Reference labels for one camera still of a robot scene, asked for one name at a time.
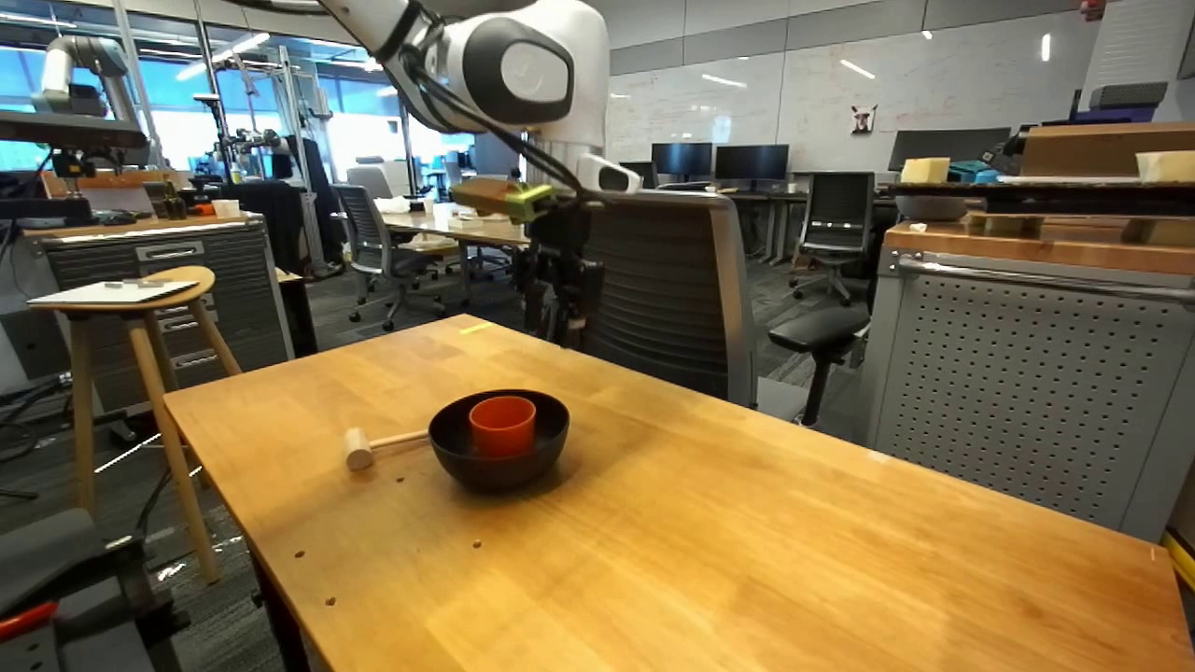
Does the black office chair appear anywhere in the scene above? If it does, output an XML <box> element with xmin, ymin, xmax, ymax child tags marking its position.
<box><xmin>769</xmin><ymin>171</ymin><xmax>874</xmax><ymax>425</ymax></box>

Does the black bowl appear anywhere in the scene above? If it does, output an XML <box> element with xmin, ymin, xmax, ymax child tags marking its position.
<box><xmin>431</xmin><ymin>390</ymin><xmax>572</xmax><ymax>493</ymax></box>

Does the grey office chair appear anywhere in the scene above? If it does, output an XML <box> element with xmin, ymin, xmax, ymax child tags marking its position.
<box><xmin>581</xmin><ymin>192</ymin><xmax>759</xmax><ymax>407</ymax></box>

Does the orange plastic cup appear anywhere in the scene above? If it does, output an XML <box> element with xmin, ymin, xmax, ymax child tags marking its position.
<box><xmin>468</xmin><ymin>395</ymin><xmax>537</xmax><ymax>459</ymax></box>

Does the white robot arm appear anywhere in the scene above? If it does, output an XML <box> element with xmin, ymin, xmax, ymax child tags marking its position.
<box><xmin>234</xmin><ymin>0</ymin><xmax>642</xmax><ymax>342</ymax></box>

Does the grey perforated cabinet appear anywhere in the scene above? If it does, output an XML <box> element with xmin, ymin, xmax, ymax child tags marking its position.
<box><xmin>863</xmin><ymin>223</ymin><xmax>1195</xmax><ymax>543</ymax></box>

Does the small wooden mallet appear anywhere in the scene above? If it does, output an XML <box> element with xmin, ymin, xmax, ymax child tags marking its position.
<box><xmin>345</xmin><ymin>431</ymin><xmax>427</xmax><ymax>473</ymax></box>

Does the computer monitor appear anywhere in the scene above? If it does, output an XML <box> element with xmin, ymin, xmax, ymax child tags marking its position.
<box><xmin>718</xmin><ymin>147</ymin><xmax>789</xmax><ymax>183</ymax></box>

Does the cardboard box on cabinet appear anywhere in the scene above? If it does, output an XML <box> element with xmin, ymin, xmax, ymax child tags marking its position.
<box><xmin>1020</xmin><ymin>123</ymin><xmax>1195</xmax><ymax>176</ymax></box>

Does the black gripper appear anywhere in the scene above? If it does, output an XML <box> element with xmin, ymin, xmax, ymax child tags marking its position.
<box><xmin>522</xmin><ymin>194</ymin><xmax>596</xmax><ymax>342</ymax></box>

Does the wooden round stool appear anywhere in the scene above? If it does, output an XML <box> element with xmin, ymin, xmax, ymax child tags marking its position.
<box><xmin>26</xmin><ymin>260</ymin><xmax>245</xmax><ymax>588</ymax></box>

